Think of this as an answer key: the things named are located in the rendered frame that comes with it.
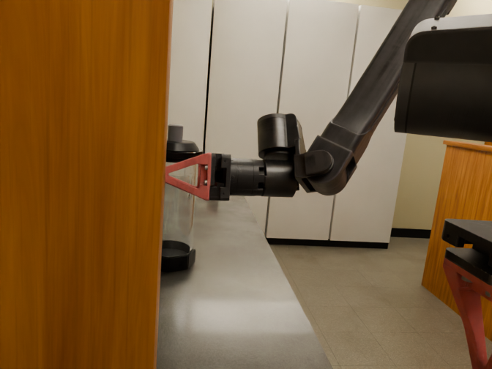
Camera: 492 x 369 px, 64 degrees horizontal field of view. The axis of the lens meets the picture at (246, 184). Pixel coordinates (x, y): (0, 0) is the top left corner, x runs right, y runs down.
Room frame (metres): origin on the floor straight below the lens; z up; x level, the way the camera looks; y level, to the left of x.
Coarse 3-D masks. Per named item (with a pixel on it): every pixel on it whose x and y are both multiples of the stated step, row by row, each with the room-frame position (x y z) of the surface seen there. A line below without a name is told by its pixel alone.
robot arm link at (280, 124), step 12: (264, 120) 0.62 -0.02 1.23; (276, 120) 0.62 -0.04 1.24; (288, 120) 0.62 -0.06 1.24; (264, 132) 0.61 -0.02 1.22; (276, 132) 0.61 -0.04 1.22; (288, 132) 0.61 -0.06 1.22; (300, 132) 0.62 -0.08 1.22; (264, 144) 0.60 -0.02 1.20; (276, 144) 0.60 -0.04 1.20; (288, 144) 0.60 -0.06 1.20; (300, 144) 0.59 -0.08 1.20; (300, 156) 0.56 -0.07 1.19; (312, 156) 0.55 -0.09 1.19; (324, 156) 0.54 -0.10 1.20; (300, 168) 0.55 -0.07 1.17; (312, 168) 0.54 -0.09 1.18; (324, 168) 0.53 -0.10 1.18; (300, 180) 0.56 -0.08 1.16; (312, 192) 0.61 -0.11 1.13
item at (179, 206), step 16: (176, 160) 0.69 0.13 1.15; (176, 176) 0.69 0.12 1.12; (192, 176) 0.71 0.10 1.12; (176, 192) 0.69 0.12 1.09; (176, 208) 0.69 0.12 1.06; (192, 208) 0.72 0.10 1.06; (176, 224) 0.69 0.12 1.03; (192, 224) 0.72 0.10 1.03; (176, 240) 0.69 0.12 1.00; (192, 240) 0.72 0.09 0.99
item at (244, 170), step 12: (228, 156) 0.54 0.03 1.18; (228, 168) 0.54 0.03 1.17; (240, 168) 0.57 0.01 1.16; (252, 168) 0.57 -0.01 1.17; (216, 180) 0.57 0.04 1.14; (228, 180) 0.53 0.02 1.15; (240, 180) 0.56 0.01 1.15; (252, 180) 0.56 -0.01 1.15; (228, 192) 0.53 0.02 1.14; (240, 192) 0.57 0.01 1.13; (252, 192) 0.57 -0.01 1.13
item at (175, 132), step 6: (168, 126) 0.73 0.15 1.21; (174, 126) 0.72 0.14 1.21; (180, 126) 0.73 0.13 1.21; (168, 132) 0.73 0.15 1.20; (174, 132) 0.72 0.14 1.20; (180, 132) 0.73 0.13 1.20; (168, 138) 0.72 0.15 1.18; (174, 138) 0.72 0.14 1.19; (180, 138) 0.73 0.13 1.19; (168, 144) 0.70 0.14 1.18; (174, 144) 0.70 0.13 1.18; (180, 144) 0.70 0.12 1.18; (186, 144) 0.71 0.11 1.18; (192, 144) 0.72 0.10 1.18; (168, 150) 0.69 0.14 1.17; (174, 150) 0.69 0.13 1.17; (180, 150) 0.69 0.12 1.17; (186, 150) 0.70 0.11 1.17; (192, 150) 0.71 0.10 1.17
